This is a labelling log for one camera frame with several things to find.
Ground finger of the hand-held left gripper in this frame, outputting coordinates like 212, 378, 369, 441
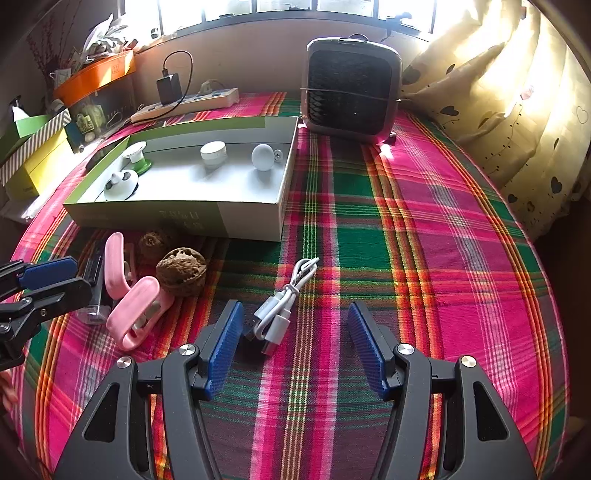
0, 257, 78, 296
0, 278, 93, 344

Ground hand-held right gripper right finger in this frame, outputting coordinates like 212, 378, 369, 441
347, 301, 539, 480

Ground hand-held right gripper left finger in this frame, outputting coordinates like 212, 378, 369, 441
54, 299, 245, 480

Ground white usb cable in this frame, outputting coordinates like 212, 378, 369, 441
240, 257, 321, 357

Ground brown walnut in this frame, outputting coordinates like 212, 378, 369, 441
137, 231, 169, 264
156, 248, 207, 297

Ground white round gadget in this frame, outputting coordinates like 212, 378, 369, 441
104, 170, 140, 201

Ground green white cardboard box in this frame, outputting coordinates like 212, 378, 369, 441
63, 115, 301, 243

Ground green white spool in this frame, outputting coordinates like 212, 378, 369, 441
121, 142, 153, 175

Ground white round cap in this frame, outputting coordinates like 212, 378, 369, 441
200, 141, 228, 169

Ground white mushroom-shaped knob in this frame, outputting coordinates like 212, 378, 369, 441
250, 144, 283, 172

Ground white plastic sheet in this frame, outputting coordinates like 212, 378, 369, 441
0, 196, 42, 224

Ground pink green plaid cloth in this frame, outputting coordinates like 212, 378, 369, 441
9, 92, 571, 480

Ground black smartphone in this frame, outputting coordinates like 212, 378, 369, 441
85, 138, 132, 172

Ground clear plastic organizer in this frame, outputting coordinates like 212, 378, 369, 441
65, 85, 137, 151

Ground orange plastic tray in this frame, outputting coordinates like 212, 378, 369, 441
53, 50, 136, 107

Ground black charger adapter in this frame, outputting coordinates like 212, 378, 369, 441
156, 74, 182, 106

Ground red flower branches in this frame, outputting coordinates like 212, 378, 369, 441
28, 14, 65, 79

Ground pile of papers and packets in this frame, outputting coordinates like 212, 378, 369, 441
51, 14, 134, 79

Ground white power strip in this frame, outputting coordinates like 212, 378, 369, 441
130, 88, 241, 124

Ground small grey desk fan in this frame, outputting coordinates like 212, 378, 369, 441
300, 36, 403, 144

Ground cream heart print curtain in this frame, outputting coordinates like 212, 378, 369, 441
399, 0, 591, 241

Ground window with dark bars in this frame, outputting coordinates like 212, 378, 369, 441
115, 0, 439, 35

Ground black charging cable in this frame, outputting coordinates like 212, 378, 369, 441
159, 51, 195, 114

